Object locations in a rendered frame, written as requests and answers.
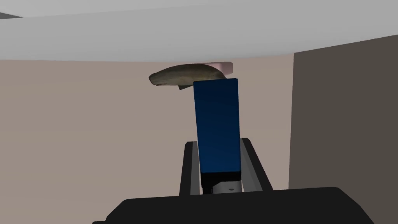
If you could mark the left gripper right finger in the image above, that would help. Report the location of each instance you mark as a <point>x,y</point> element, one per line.
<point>253,169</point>

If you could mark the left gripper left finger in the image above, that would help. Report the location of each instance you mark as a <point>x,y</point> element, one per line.
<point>189,169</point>

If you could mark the blue rectangular box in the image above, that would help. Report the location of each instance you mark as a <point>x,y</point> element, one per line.
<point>217,124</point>

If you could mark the brown bread loaf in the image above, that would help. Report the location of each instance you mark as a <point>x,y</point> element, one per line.
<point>185,75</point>

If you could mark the pink flat block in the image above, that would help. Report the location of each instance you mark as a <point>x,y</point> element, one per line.
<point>225,67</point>

